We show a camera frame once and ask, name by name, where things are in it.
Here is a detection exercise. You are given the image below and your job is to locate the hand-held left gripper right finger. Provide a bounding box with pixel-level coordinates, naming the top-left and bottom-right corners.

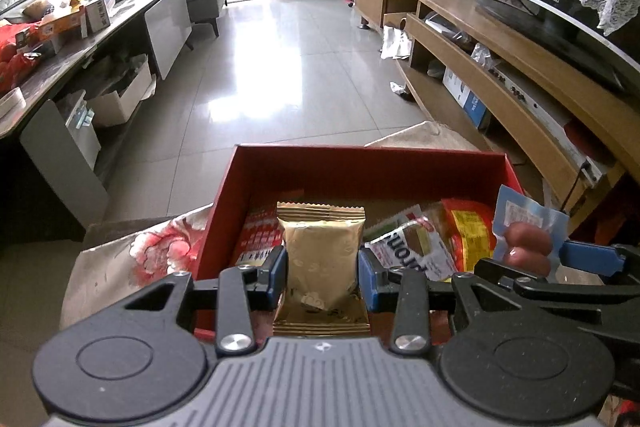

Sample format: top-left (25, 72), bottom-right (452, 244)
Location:
top-left (356, 249), bottom-right (562, 357)

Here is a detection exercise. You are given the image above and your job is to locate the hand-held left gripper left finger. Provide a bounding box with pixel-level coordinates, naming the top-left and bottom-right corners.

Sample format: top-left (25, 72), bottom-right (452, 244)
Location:
top-left (94, 246), bottom-right (291, 357)

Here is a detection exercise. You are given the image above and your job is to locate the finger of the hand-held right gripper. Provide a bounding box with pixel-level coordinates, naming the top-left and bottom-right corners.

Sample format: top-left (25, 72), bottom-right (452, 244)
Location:
top-left (552, 239), bottom-right (640, 278)
top-left (474, 258), bottom-right (640, 327)

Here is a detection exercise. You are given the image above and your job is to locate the sausage packet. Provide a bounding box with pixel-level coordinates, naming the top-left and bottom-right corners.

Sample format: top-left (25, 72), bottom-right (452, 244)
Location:
top-left (492, 184), bottom-right (570, 279)

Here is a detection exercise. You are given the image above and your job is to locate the gold snack packet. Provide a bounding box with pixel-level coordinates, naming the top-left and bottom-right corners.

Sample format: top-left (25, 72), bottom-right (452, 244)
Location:
top-left (272, 201), bottom-right (371, 338)

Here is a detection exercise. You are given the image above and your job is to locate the green white wafer packet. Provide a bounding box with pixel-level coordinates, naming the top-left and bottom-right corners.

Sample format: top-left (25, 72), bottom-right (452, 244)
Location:
top-left (364, 204), bottom-right (458, 283)

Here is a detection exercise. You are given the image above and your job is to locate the red yellow snack packet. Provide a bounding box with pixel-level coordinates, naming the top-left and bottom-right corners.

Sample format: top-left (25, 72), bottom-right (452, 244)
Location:
top-left (440, 198), bottom-right (498, 273)

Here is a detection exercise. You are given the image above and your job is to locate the red cardboard box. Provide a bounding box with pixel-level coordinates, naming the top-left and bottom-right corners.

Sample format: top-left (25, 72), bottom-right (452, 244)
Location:
top-left (192, 144), bottom-right (528, 343)

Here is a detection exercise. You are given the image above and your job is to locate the floral tablecloth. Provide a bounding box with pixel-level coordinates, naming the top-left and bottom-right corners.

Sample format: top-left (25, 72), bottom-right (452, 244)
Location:
top-left (60, 121), bottom-right (526, 333)

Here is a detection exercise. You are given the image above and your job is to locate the silver set-top box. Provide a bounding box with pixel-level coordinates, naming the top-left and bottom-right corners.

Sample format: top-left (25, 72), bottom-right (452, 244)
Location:
top-left (491, 61), bottom-right (604, 184)

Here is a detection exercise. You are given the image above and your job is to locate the blue white box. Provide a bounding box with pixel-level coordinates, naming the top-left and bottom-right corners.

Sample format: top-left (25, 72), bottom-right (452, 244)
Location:
top-left (441, 66), bottom-right (494, 131)

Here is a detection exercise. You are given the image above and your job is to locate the black television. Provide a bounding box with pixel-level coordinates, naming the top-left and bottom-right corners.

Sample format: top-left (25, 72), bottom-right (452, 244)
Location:
top-left (460, 0), bottom-right (640, 94)

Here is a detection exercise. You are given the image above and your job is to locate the white storage bin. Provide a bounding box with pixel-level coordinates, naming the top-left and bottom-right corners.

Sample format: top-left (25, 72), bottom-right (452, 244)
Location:
top-left (87, 53), bottom-right (157, 128)
top-left (56, 89), bottom-right (102, 168)

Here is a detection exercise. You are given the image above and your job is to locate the silver foil bag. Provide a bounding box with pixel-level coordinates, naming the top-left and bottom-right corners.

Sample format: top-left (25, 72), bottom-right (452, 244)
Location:
top-left (379, 26), bottom-right (414, 61)

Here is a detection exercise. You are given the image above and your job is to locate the grey coffee table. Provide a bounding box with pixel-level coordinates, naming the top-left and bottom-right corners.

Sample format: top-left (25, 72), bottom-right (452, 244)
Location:
top-left (0, 0), bottom-right (194, 244)

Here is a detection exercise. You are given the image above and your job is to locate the wooden television cabinet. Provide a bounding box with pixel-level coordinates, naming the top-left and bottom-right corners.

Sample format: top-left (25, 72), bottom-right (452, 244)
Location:
top-left (352, 0), bottom-right (640, 235)

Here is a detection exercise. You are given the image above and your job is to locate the small carton box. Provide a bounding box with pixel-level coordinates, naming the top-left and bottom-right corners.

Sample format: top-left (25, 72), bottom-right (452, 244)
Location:
top-left (82, 0), bottom-right (113, 34)

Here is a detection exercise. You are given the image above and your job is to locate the orange carton box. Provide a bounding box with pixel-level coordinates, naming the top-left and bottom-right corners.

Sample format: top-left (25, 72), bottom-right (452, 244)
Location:
top-left (36, 4), bottom-right (87, 44)

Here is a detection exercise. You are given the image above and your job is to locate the red bag of fruit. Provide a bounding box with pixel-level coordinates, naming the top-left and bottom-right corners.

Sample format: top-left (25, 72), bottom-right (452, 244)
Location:
top-left (0, 23), bottom-right (44, 96)

